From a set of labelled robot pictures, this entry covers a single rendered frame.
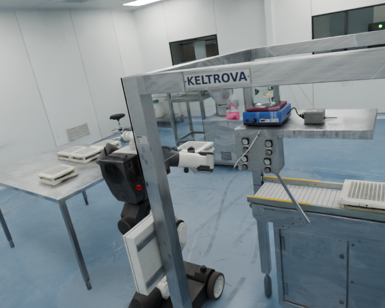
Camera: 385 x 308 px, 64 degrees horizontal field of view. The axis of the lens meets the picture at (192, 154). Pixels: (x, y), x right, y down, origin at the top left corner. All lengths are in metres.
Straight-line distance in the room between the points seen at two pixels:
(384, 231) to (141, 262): 1.10
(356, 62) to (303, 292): 1.59
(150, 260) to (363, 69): 0.94
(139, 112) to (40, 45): 5.85
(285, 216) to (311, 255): 0.29
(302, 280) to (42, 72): 5.85
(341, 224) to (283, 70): 1.08
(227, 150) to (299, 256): 2.88
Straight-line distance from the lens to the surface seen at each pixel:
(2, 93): 6.30
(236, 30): 7.27
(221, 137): 4.57
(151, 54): 8.49
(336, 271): 1.95
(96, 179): 2.73
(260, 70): 0.80
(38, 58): 6.74
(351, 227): 1.72
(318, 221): 1.73
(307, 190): 1.91
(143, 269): 1.24
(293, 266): 2.02
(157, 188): 1.11
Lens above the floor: 1.82
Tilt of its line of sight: 19 degrees down
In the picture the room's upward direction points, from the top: 9 degrees counter-clockwise
